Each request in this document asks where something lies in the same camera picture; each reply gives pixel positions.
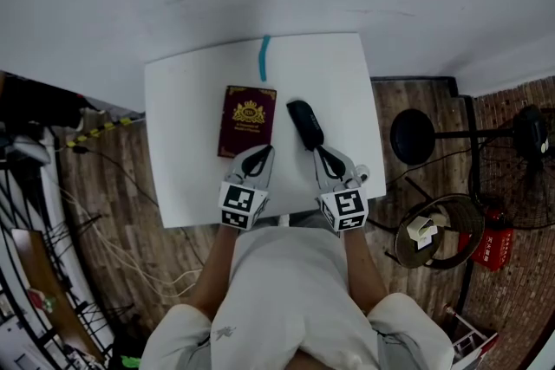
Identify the black standing fan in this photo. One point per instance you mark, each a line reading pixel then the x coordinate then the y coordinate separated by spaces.
pixel 412 136

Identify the white table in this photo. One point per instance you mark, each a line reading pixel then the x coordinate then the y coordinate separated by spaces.
pixel 186 134

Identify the person's left forearm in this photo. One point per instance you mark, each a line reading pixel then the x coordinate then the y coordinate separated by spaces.
pixel 214 273

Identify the red fire extinguisher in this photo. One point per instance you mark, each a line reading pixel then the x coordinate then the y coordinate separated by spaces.
pixel 498 217

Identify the white box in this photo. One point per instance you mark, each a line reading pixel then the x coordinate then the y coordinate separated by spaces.
pixel 420 229

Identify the person's grey trousers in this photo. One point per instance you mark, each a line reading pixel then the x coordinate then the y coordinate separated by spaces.
pixel 305 218

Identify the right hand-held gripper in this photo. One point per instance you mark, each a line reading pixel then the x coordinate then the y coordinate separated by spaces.
pixel 349 205

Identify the green crumpled item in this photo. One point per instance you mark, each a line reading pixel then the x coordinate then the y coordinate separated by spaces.
pixel 130 363

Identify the red fire extinguisher box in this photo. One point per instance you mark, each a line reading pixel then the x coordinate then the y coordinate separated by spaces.
pixel 494 249

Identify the black metal railing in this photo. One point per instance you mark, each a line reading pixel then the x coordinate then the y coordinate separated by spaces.
pixel 13 208

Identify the person's white shirt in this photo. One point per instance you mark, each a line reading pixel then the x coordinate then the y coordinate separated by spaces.
pixel 295 299

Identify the black glasses case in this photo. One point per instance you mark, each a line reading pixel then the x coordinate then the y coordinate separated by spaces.
pixel 305 123

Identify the dark red book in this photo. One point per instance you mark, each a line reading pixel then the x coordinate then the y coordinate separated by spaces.
pixel 247 121

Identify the small red box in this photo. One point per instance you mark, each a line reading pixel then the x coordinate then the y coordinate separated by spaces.
pixel 40 300

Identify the white red folding stand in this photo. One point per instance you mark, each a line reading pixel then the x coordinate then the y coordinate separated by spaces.
pixel 472 335

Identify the teal tape strip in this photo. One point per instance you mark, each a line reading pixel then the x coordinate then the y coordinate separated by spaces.
pixel 264 58

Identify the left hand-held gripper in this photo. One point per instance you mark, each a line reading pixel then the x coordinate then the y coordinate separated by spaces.
pixel 236 199

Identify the person's right forearm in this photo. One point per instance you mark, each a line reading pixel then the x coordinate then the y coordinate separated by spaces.
pixel 364 273

